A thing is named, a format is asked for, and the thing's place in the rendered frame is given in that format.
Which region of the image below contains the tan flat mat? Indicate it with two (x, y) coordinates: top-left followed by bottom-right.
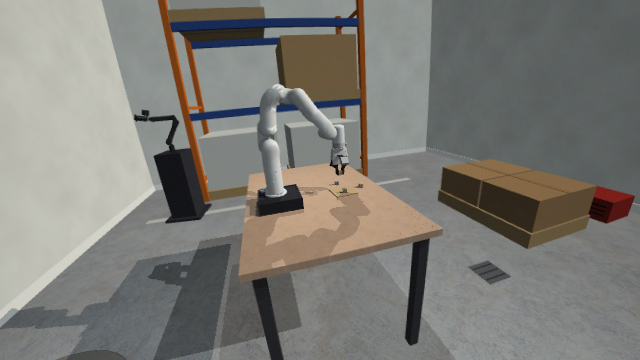
(329, 186), (359, 198)

